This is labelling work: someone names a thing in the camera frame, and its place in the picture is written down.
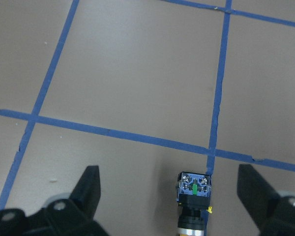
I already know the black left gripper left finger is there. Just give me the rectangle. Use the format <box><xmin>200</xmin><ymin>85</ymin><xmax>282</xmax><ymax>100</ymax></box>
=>
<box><xmin>69</xmin><ymin>165</ymin><xmax>100</xmax><ymax>220</ymax></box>

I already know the yellow push button switch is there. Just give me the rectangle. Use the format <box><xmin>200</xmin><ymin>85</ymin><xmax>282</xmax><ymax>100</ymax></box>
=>
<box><xmin>176</xmin><ymin>172</ymin><xmax>212</xmax><ymax>236</ymax></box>

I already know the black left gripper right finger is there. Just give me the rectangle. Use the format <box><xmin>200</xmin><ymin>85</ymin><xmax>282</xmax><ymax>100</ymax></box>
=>
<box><xmin>236</xmin><ymin>164</ymin><xmax>280</xmax><ymax>234</ymax></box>

